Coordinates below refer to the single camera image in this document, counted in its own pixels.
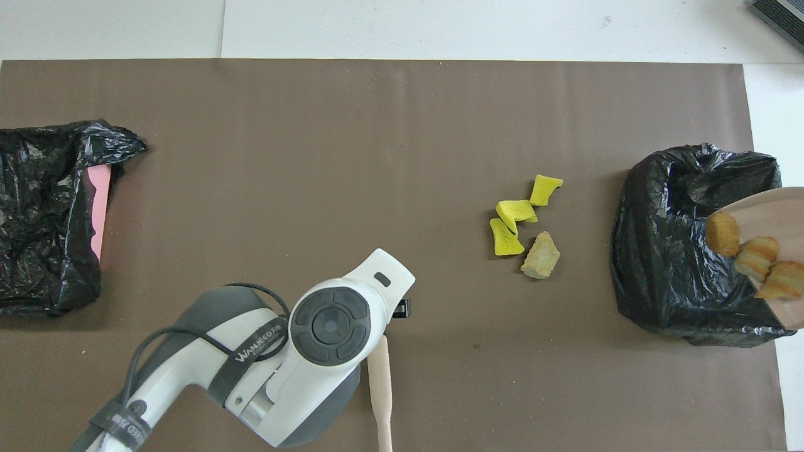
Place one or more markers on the pink plastic bin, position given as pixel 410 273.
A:
pixel 99 207

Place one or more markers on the black bag lined bin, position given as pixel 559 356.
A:
pixel 666 263

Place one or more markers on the tan sponge chunk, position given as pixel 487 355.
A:
pixel 540 256

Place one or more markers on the beige plastic dustpan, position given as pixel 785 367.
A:
pixel 779 213

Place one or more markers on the dark ribbed panel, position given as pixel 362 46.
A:
pixel 782 19

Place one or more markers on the striped croissant piece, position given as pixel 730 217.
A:
pixel 757 258
pixel 782 280

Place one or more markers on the black bag pink bin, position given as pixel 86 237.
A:
pixel 44 220

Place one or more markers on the brown bread roll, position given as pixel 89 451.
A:
pixel 722 233

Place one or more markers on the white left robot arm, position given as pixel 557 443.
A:
pixel 182 383

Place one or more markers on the brown paper table mat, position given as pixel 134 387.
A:
pixel 251 100

